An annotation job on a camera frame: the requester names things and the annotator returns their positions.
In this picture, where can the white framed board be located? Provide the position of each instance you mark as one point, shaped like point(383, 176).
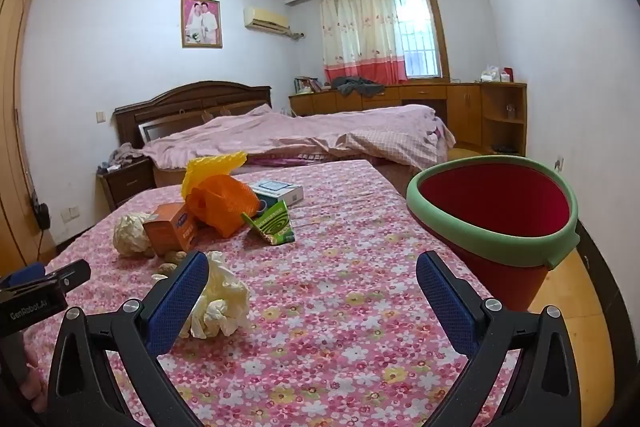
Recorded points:
point(152, 129)

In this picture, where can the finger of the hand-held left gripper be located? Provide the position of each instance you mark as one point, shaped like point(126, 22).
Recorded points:
point(72, 273)
point(22, 276)

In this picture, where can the small glass cup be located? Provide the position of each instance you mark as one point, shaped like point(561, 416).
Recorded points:
point(510, 109)

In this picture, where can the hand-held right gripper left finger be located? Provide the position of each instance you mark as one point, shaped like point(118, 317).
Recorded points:
point(177, 302)

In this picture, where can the white plastic bag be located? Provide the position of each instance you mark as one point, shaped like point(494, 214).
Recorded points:
point(490, 73)

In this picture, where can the teal and white box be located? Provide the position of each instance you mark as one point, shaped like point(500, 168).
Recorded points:
point(280, 193)

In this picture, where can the dark wooden bed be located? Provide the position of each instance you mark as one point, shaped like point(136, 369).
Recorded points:
point(200, 99)

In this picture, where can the white tissue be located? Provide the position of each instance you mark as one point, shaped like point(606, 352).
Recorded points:
point(127, 234)
point(222, 307)

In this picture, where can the small red box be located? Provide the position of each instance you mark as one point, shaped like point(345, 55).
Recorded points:
point(507, 75)

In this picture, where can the window with wooden frame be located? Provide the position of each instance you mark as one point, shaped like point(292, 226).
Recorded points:
point(420, 32)

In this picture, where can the wooden wardrobe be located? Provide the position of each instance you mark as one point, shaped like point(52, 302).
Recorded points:
point(15, 107)

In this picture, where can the dark grey clothes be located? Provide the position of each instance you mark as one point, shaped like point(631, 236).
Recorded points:
point(357, 86)

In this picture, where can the long wooden cabinet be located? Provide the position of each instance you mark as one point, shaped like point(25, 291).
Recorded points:
point(465, 112)

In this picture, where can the wall air conditioner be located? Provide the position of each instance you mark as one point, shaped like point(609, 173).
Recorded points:
point(265, 18)

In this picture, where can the clothes pile on nightstand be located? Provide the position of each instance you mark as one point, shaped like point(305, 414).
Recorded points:
point(122, 155)

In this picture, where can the row of books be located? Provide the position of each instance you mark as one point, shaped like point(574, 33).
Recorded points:
point(306, 85)

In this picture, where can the red bin with green rim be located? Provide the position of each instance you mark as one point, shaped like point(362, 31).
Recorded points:
point(495, 202)

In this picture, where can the white wall switch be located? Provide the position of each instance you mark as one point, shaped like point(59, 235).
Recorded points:
point(100, 117)

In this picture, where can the yellow foam net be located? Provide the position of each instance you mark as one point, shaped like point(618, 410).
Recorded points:
point(210, 167)

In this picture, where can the floral curtain with red hem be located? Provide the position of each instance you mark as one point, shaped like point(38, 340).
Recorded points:
point(360, 32)

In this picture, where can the purple striped sheet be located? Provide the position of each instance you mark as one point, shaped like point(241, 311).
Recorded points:
point(285, 160)

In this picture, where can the pink floral sheet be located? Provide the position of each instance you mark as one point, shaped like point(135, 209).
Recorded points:
point(325, 307)

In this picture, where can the orange foam net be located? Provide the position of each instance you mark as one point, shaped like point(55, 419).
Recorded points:
point(225, 202)

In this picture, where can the pink blanket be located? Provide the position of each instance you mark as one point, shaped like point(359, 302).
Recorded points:
point(300, 132)

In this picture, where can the orange cloth bag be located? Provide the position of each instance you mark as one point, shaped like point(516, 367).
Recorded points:
point(170, 227)

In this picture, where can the green striped packet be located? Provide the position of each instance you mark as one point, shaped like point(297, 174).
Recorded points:
point(272, 224)

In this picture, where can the peanut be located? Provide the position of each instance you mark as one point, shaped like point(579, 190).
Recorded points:
point(164, 268)
point(176, 256)

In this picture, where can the dark wooden nightstand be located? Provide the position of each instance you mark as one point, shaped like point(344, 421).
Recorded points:
point(127, 184)

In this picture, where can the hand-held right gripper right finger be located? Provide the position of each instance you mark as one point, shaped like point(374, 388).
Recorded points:
point(445, 302)

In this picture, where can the framed wall photo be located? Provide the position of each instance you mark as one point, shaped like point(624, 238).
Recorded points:
point(201, 22)

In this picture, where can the black plug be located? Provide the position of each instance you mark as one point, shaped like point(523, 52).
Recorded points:
point(41, 214)

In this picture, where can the person's left hand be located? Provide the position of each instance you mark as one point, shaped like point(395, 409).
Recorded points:
point(36, 382)

